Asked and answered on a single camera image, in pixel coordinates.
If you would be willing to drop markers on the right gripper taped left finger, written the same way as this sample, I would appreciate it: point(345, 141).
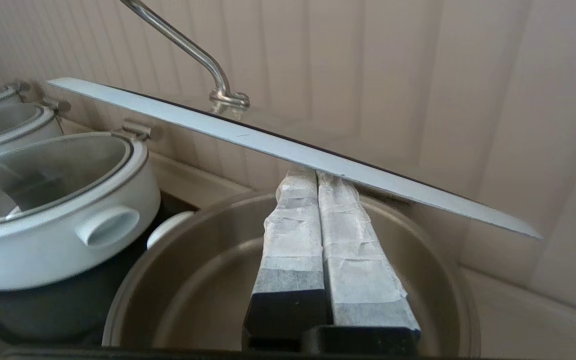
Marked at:
point(290, 260)

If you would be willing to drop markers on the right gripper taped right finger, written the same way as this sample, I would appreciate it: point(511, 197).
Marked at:
point(363, 280)

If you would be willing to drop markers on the white round pot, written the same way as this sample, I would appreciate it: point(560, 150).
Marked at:
point(208, 280)
point(13, 145)
point(43, 255)

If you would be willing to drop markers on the large black glass cooktop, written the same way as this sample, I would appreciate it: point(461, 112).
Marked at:
point(173, 202)

